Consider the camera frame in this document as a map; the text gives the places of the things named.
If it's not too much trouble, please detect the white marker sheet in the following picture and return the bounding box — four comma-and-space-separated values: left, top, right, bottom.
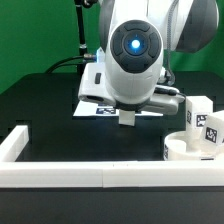
72, 99, 164, 118

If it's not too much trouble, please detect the black cable with connector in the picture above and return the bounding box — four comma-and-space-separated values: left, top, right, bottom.
45, 53, 98, 75

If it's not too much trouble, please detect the white U-shaped fence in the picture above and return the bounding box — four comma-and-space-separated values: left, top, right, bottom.
0, 125, 224, 188

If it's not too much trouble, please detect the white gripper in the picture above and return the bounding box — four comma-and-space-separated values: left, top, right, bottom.
78, 62, 185, 115

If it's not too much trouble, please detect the white round stool seat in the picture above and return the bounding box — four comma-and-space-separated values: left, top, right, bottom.
163, 131, 224, 161

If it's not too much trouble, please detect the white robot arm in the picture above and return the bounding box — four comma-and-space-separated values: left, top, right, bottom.
78, 0, 219, 115

